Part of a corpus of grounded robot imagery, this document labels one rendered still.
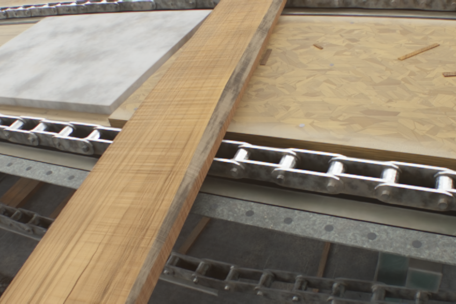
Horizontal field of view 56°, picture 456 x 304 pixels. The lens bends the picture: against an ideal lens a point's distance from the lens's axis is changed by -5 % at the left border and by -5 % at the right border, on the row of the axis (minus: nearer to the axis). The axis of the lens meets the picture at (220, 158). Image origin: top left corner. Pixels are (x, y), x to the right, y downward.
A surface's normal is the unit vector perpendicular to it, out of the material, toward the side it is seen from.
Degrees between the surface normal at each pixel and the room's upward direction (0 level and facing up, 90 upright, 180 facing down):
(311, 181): 90
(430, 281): 90
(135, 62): 0
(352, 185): 90
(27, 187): 0
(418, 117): 0
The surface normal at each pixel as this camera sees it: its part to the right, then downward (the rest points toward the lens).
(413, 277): -0.41, 0.62
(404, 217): -0.18, -0.77
